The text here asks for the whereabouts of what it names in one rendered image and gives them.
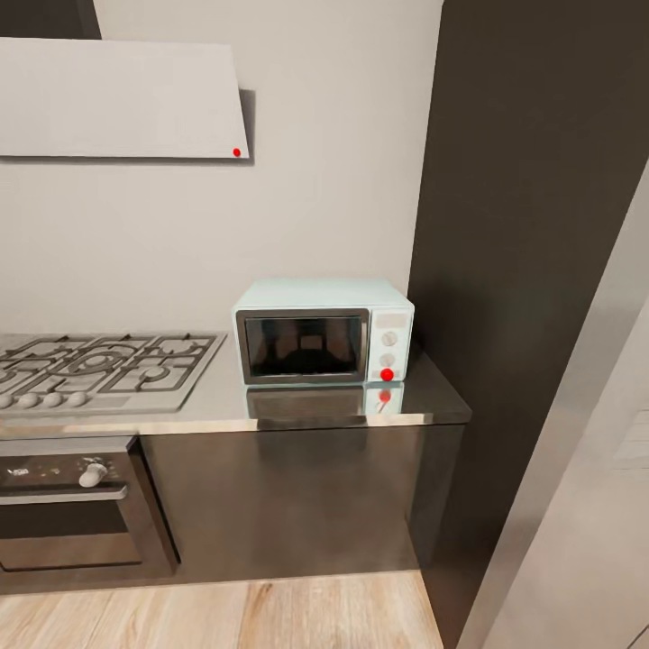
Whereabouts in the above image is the microwave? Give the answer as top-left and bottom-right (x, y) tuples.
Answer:
(232, 278), (415, 386)

